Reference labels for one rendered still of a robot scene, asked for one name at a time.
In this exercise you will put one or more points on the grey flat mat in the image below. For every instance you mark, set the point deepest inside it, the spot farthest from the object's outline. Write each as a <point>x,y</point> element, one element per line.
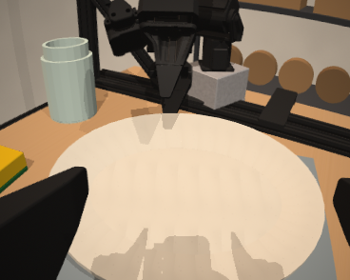
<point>319,266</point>

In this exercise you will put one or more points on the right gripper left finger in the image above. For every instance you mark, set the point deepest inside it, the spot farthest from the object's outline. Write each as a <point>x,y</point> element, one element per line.
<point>38,224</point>

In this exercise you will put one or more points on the yellow kitchen sponge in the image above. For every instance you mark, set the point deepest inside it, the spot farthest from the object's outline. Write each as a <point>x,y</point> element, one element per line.
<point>12,166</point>

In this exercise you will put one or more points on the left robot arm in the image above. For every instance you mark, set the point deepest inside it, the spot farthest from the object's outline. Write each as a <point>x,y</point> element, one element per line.
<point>216,17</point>

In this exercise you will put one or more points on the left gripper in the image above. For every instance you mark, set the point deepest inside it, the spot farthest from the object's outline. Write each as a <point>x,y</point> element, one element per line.
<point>171,39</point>

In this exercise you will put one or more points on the beige round platter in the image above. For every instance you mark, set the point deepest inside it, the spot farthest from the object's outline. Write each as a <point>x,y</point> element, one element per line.
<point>179,196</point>

